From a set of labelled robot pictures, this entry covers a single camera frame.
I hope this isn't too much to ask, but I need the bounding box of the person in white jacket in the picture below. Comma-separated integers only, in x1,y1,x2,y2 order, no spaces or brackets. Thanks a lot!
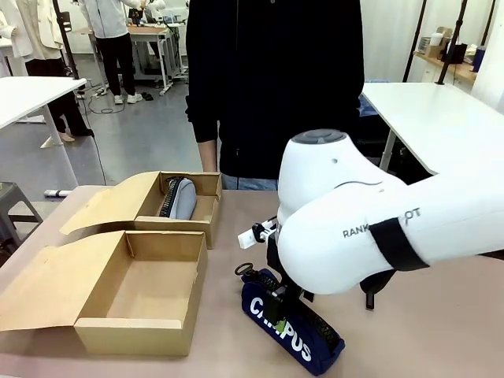
0,0,95,143

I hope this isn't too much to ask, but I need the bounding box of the empty-lidded large cardboard box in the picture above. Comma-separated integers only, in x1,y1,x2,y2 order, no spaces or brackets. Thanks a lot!
0,230,209,358

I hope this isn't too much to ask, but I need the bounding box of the black floor cable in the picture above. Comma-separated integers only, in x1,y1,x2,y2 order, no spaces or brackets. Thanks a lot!
74,84,121,186

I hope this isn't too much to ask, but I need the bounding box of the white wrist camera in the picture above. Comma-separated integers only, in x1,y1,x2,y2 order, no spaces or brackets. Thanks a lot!
237,215,281,250

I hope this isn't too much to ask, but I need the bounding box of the wooden shelf board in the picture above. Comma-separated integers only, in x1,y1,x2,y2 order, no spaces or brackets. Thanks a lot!
413,50,480,84

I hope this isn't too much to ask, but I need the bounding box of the grey metal stool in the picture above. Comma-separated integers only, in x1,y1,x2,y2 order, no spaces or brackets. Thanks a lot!
0,181,43,246

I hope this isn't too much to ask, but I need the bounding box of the black stand pole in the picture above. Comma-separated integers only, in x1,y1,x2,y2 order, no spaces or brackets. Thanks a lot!
402,0,429,83
53,0,86,83
436,0,473,87

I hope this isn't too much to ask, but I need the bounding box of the brown carton on shelf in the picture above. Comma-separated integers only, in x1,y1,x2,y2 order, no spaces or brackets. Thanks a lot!
427,26,454,58

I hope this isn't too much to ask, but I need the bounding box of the person in grey hoodie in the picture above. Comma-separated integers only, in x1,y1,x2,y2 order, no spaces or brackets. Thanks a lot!
80,0,143,106

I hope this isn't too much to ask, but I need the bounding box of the blue CAMPUS pencil case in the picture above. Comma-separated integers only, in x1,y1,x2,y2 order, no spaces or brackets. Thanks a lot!
235,262,347,376

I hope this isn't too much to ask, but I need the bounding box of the person's right forearm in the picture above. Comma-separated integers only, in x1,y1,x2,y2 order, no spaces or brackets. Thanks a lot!
198,139,220,173

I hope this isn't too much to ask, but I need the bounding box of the background work desk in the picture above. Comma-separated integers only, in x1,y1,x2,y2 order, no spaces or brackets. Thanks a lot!
128,24,187,96

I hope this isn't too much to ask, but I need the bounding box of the black strap on arm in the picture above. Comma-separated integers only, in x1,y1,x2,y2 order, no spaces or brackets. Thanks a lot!
369,218,430,272

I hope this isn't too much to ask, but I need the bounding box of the small cardboard box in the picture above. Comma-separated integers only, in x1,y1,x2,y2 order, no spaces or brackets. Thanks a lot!
59,170,224,250

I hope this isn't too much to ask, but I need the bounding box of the white table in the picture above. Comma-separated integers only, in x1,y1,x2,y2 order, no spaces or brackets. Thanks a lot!
0,76,87,188
360,81,504,176

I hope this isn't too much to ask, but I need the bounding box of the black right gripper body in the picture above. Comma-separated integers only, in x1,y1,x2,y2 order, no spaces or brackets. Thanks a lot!
266,234,285,276

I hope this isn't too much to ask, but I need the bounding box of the person in black hoodie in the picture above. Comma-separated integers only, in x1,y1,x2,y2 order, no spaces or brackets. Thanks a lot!
184,0,365,192

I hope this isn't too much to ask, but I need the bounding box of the grey pencil case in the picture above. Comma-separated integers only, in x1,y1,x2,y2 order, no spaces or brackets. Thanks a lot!
157,176,198,221

